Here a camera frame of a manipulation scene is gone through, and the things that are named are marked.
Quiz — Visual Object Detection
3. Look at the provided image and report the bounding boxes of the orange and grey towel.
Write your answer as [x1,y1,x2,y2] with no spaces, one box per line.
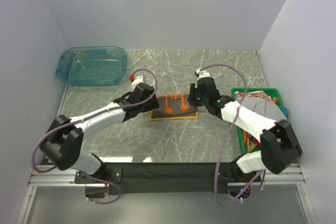
[149,93,198,121]

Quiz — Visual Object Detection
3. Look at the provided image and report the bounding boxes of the teal transparent plastic bin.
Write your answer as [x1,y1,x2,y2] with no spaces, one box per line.
[56,46,128,87]

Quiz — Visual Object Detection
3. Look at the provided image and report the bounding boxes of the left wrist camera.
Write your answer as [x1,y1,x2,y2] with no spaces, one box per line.
[129,75,145,86]

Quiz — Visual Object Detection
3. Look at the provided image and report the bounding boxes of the brown patterned towel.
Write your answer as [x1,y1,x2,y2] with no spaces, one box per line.
[234,90,273,102]

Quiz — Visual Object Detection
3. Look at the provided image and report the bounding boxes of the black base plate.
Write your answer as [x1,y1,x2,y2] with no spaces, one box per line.
[75,163,252,194]

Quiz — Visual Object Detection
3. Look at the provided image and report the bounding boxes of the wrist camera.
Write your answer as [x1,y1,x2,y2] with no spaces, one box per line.
[195,69,211,79]
[129,75,145,86]

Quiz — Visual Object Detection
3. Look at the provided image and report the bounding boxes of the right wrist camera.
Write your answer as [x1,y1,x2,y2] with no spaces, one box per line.
[195,69,211,79]

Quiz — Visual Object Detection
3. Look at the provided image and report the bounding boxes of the red and blue cloth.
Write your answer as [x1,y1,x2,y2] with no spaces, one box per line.
[273,97,288,116]

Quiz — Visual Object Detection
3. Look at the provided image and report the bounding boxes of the purple cable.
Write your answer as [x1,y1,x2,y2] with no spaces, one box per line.
[31,69,158,205]
[199,63,266,207]

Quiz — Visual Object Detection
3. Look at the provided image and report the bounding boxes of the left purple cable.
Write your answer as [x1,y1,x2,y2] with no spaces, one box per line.
[31,69,158,205]

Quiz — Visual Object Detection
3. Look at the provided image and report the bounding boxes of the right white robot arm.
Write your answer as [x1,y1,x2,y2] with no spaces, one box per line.
[187,74,303,182]

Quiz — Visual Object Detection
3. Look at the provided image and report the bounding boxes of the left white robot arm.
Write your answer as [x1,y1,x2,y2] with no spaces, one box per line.
[39,82,159,183]

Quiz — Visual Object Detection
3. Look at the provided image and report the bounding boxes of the green plastic tray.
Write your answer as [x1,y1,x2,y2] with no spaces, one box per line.
[237,88,283,154]

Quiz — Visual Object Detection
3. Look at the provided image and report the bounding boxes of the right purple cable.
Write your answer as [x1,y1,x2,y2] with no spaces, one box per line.
[199,63,266,207]

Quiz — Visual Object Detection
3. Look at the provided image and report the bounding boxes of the aluminium rail frame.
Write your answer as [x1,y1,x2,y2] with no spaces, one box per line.
[16,164,318,223]

